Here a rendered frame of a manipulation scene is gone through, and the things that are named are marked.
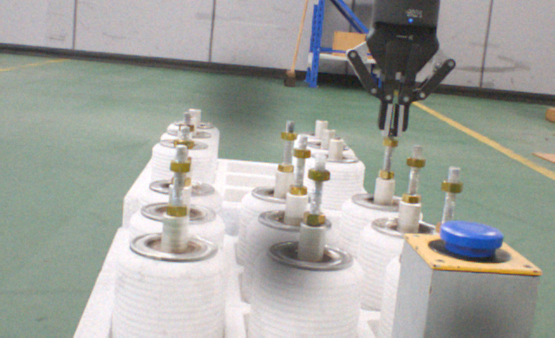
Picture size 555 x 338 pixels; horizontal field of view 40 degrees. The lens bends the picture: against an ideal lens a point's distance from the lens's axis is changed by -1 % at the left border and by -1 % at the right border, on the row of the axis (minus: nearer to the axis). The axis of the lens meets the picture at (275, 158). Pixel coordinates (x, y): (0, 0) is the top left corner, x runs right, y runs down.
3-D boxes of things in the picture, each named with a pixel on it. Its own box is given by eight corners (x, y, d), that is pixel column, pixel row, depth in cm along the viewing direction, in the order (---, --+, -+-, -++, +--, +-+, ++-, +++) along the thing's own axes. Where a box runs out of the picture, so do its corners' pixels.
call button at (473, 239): (486, 250, 52) (491, 221, 52) (509, 269, 48) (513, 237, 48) (429, 247, 52) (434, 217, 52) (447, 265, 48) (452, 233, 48)
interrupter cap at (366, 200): (399, 217, 87) (400, 211, 87) (339, 204, 90) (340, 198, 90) (423, 207, 93) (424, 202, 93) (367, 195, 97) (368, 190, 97)
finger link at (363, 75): (350, 47, 90) (381, 86, 91) (338, 56, 90) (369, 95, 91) (354, 47, 87) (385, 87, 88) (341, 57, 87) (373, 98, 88)
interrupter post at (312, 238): (322, 266, 66) (326, 229, 65) (294, 263, 66) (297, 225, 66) (324, 258, 68) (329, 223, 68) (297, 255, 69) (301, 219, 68)
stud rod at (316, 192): (319, 242, 67) (328, 156, 65) (308, 242, 66) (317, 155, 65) (315, 238, 68) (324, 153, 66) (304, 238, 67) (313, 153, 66)
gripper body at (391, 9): (375, -15, 84) (366, 71, 85) (453, -8, 84) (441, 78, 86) (366, -12, 91) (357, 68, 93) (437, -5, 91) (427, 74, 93)
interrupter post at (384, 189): (388, 210, 90) (391, 182, 90) (368, 205, 91) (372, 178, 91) (395, 206, 92) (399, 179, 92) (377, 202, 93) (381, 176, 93)
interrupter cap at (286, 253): (349, 280, 63) (350, 271, 63) (259, 267, 64) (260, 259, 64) (355, 255, 70) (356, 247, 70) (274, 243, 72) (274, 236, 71)
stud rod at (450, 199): (447, 253, 68) (459, 168, 66) (436, 250, 68) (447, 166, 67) (450, 250, 69) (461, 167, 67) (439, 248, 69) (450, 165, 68)
